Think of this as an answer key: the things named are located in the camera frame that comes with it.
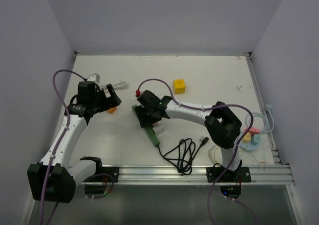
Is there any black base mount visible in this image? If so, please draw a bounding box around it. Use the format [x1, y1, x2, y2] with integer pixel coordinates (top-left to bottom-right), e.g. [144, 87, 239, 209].
[206, 166, 252, 183]
[100, 166, 120, 183]

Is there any green power strip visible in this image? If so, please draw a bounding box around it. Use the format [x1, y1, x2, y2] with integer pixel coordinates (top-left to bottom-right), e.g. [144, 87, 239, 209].
[132, 105, 161, 146]

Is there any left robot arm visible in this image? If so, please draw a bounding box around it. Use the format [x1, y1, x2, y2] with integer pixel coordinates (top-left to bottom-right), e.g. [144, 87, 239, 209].
[27, 81, 122, 203]

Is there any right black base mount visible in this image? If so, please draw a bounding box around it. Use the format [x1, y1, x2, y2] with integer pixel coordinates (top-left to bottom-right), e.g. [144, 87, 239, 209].
[206, 166, 252, 183]

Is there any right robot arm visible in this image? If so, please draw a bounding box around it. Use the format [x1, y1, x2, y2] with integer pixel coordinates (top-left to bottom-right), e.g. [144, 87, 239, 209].
[135, 90, 242, 182]

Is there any black power cord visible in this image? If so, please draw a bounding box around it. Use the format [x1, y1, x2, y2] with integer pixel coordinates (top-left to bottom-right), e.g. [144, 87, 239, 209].
[157, 136, 209, 176]

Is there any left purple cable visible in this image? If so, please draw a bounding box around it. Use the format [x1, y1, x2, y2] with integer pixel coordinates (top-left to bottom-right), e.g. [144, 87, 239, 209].
[39, 70, 114, 225]

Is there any yellowish thin cable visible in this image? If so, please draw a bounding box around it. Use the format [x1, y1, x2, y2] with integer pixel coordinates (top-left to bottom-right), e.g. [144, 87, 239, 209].
[208, 145, 225, 164]

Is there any yellow cube socket adapter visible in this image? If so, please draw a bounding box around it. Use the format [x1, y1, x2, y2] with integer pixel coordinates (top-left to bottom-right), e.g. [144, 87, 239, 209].
[173, 79, 186, 95]

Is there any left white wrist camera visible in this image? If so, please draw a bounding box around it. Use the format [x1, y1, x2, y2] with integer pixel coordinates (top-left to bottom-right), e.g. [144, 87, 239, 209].
[87, 73, 100, 85]

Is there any orange power strip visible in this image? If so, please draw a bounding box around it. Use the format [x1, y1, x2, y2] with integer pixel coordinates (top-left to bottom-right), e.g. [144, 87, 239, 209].
[107, 107, 117, 114]

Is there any white plug adapter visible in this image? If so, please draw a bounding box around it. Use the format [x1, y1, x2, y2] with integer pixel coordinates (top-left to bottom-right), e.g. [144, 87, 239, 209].
[153, 125, 165, 135]

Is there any aluminium rail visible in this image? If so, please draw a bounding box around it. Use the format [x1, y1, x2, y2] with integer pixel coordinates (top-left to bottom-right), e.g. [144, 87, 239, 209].
[74, 164, 296, 186]

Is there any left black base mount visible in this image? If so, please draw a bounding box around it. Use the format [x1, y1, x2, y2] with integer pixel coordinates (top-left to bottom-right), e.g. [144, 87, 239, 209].
[100, 166, 120, 183]

